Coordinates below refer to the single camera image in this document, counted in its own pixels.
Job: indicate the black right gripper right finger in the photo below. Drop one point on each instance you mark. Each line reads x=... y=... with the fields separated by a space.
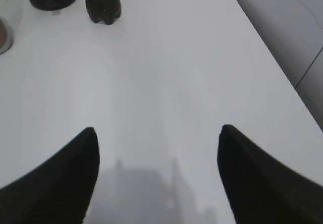
x=259 y=188

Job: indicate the brown coffee drink bottle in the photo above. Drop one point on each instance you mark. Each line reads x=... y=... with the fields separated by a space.
x=7 y=36

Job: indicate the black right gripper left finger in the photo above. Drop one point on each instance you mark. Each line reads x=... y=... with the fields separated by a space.
x=57 y=191

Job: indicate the cola bottle red label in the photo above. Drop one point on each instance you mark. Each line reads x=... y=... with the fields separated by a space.
x=107 y=11

